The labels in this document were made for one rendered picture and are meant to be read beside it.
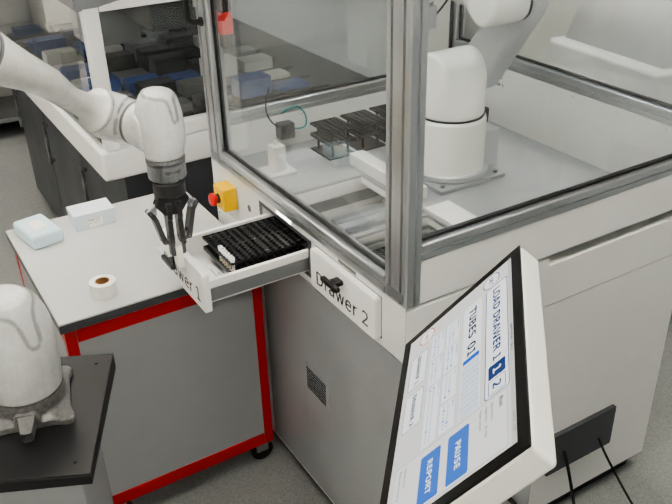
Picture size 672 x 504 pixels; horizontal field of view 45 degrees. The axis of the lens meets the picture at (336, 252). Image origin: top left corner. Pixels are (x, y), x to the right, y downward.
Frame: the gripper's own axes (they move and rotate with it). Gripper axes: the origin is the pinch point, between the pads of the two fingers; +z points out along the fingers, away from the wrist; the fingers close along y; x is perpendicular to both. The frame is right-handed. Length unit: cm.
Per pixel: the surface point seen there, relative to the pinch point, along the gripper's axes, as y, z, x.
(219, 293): 5.7, 8.3, -9.7
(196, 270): 1.2, 1.1, -8.2
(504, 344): 18, -23, -95
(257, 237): 22.9, 3.7, 3.1
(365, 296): 29.2, 2.0, -39.0
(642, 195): 103, -8, -52
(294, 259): 26.9, 5.7, -9.4
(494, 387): 11, -22, -101
